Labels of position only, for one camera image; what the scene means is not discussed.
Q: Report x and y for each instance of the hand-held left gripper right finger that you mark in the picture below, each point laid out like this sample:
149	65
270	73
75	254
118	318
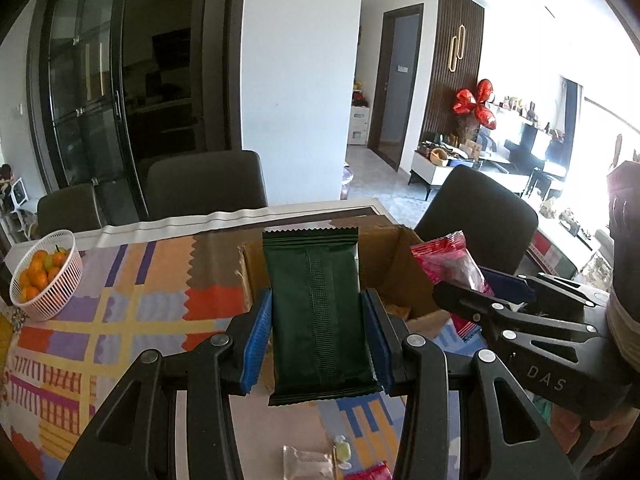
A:
377	345

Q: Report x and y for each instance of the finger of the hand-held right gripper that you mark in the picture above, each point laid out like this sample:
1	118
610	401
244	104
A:
470	302
505	284

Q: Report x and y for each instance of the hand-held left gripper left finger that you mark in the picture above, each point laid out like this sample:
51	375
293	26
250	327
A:
255	345

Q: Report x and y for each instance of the small pink snack packet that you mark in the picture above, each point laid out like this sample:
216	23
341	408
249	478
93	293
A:
445	265

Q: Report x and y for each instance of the dark green snack packet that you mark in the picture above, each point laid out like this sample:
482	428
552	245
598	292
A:
315	310

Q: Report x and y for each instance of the cardboard box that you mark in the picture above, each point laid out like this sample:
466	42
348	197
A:
390	270

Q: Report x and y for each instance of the person's right hand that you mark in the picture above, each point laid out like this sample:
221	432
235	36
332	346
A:
615	432

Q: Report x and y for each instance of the dark grey dining chair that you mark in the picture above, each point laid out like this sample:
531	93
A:
70	210
210	185
475	215

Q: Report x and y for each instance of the small pale green candy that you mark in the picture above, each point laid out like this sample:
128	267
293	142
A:
342	450

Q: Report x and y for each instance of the large pink snack packet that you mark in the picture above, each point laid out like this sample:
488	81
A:
372	472

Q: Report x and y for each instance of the pale yellow cake packet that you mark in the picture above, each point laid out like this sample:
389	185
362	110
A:
305	462

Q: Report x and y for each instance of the white cloth strip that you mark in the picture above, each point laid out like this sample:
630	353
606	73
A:
200	222

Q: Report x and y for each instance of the colourful foam mat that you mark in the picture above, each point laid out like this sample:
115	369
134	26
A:
125	310

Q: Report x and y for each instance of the red foil balloons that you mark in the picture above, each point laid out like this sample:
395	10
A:
465	102

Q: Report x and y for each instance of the white plastic basket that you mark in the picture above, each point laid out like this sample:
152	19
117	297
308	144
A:
55	295

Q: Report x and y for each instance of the white shelf with toys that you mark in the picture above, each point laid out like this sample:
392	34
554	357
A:
359	120

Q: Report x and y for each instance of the pile of oranges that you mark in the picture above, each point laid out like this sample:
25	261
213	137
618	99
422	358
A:
42	272

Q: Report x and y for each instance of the dark framed room door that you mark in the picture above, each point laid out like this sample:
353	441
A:
395	85

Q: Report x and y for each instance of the small white cabinet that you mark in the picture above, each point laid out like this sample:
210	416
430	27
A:
17	200

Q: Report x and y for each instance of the black framed glass doors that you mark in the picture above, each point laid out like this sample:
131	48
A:
85	85

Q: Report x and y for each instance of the wall shelf with figurines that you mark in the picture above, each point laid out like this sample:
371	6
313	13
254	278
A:
525	110

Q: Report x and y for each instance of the gold wall ornament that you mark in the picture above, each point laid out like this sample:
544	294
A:
457	47

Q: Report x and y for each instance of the wooden slat wall panel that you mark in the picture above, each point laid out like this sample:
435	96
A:
470	25

